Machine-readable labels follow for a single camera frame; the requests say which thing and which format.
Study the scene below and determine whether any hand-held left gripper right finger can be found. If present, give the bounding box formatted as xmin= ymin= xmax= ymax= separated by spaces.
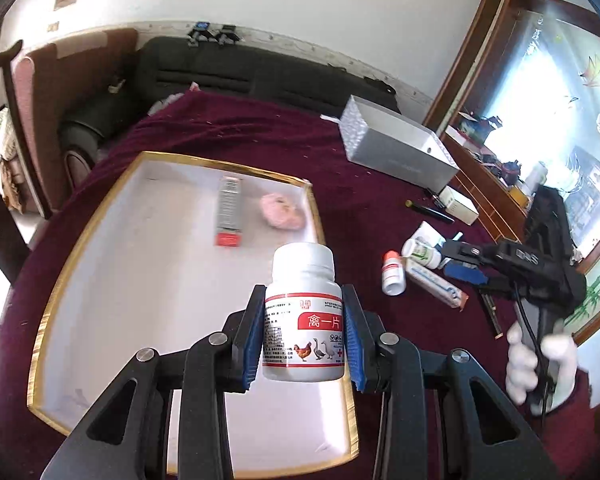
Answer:
xmin=341 ymin=284 xmax=561 ymax=480

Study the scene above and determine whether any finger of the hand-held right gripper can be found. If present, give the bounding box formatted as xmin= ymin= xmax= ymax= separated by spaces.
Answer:
xmin=440 ymin=240 xmax=483 ymax=262
xmin=442 ymin=261 xmax=488 ymax=287

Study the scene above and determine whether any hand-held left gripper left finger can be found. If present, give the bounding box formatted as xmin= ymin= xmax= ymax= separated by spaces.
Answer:
xmin=40 ymin=284 xmax=267 ymax=480

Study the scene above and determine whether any white blue orange-ended box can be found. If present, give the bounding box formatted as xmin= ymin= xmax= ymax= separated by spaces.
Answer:
xmin=405 ymin=257 xmax=468 ymax=311

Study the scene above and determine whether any white green-label bottle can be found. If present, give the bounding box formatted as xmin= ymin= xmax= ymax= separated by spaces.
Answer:
xmin=401 ymin=237 xmax=443 ymax=269

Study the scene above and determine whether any white red-label pill bottle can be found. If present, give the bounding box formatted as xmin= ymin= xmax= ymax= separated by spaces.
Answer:
xmin=262 ymin=242 xmax=346 ymax=383

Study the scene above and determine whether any white gold-rimmed tray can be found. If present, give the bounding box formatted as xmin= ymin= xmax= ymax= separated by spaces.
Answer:
xmin=27 ymin=151 xmax=360 ymax=478

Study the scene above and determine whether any person's right hand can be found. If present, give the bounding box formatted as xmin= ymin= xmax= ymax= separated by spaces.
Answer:
xmin=505 ymin=321 xmax=581 ymax=406

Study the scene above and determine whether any small white box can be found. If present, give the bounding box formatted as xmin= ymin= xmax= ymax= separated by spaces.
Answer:
xmin=437 ymin=186 xmax=480 ymax=226

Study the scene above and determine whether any dark brown pen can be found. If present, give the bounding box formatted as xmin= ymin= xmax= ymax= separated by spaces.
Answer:
xmin=480 ymin=292 xmax=503 ymax=338

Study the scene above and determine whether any black pen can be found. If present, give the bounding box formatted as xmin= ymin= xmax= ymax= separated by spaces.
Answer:
xmin=405 ymin=200 xmax=455 ymax=224

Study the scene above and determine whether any small white red-capped bottle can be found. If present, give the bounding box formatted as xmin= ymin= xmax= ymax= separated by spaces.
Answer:
xmin=381 ymin=251 xmax=407 ymax=296

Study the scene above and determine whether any white plastic jug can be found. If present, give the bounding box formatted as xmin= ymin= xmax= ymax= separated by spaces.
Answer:
xmin=522 ymin=161 xmax=550 ymax=196

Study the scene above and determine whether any maroon tablecloth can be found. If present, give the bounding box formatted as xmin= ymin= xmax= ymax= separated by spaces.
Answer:
xmin=0 ymin=91 xmax=598 ymax=480

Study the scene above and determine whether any silver rectangular box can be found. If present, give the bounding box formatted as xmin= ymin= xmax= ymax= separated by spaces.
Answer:
xmin=338 ymin=95 xmax=460 ymax=195

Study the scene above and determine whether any pink fluffy object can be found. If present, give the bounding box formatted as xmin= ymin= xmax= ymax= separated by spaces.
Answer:
xmin=260 ymin=192 xmax=306 ymax=231

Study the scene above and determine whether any grey box with red end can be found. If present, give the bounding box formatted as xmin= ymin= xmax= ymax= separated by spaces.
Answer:
xmin=215 ymin=176 xmax=246 ymax=247

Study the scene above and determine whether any clear plastic bag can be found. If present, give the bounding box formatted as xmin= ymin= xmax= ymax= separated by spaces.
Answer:
xmin=147 ymin=82 xmax=201 ymax=116

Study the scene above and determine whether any black sofa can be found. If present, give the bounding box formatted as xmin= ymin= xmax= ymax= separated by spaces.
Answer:
xmin=57 ymin=36 xmax=400 ymax=161

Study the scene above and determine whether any floral cushion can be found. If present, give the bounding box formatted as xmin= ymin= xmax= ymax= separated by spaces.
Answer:
xmin=0 ymin=107 xmax=23 ymax=211

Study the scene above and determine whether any brown armchair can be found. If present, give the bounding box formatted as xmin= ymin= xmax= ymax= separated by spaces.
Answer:
xmin=10 ymin=27 xmax=140 ymax=218

